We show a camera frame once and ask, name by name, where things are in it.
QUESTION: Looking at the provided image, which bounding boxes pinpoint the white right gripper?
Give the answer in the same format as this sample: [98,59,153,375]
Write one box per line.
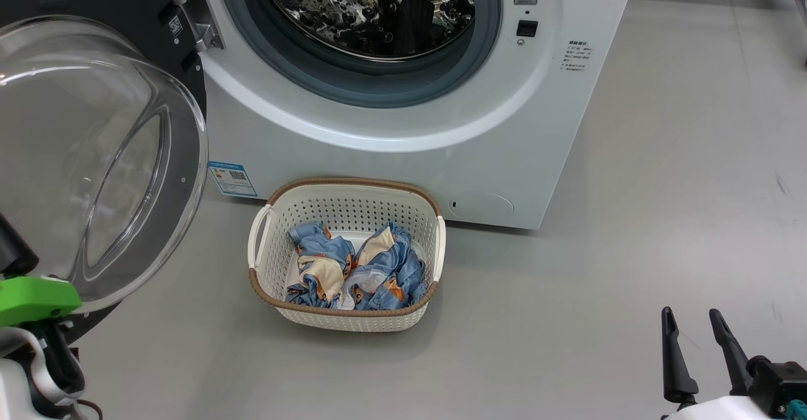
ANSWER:
[661,306,769,420]

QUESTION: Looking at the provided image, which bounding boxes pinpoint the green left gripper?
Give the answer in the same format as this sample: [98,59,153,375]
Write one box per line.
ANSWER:
[0,214,83,328]

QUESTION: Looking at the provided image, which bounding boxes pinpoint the blue cartoon pajama pants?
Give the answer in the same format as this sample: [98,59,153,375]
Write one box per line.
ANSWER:
[344,225,429,311]

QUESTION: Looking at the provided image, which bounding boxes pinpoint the blue and cream cartoon pajama top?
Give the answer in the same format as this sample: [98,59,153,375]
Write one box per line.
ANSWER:
[285,220,404,311]

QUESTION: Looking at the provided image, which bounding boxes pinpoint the white front-load washing machine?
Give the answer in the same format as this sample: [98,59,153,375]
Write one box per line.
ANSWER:
[151,0,641,230]

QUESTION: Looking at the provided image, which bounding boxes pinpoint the stainless steel washing machine drum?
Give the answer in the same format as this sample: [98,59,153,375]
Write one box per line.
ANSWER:
[255,0,475,63]

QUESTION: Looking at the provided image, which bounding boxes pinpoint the blue energy label sticker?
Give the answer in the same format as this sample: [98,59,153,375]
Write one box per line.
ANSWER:
[208,160,258,198]

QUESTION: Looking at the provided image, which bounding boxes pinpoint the white perforated laundry basket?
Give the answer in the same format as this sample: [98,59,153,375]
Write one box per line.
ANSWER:
[248,177,447,333]

